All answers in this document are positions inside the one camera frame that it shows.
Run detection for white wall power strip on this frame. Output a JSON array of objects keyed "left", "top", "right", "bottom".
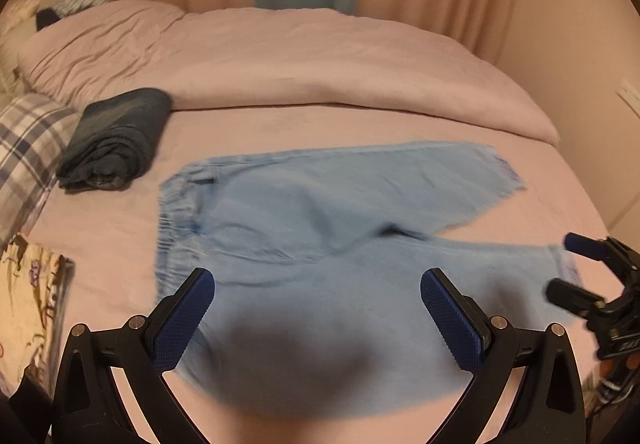
[{"left": 616, "top": 79, "right": 640, "bottom": 118}]

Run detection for folded dark grey garment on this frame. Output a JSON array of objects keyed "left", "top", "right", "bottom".
[{"left": 55, "top": 88, "right": 172, "bottom": 193}]

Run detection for pink duvet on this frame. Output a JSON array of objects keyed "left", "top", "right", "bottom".
[{"left": 17, "top": 0, "right": 559, "bottom": 144}]

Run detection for plaid pillow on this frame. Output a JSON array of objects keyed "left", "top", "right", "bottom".
[{"left": 1, "top": 94, "right": 79, "bottom": 245}]

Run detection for light blue denim pants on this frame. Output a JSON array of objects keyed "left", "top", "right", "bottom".
[{"left": 156, "top": 142, "right": 578, "bottom": 417}]

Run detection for striped pillow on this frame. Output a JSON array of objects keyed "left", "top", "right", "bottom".
[{"left": 36, "top": 0, "right": 108, "bottom": 31}]

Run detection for floral patterned cloth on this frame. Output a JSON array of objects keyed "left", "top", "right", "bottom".
[{"left": 0, "top": 235, "right": 73, "bottom": 396}]

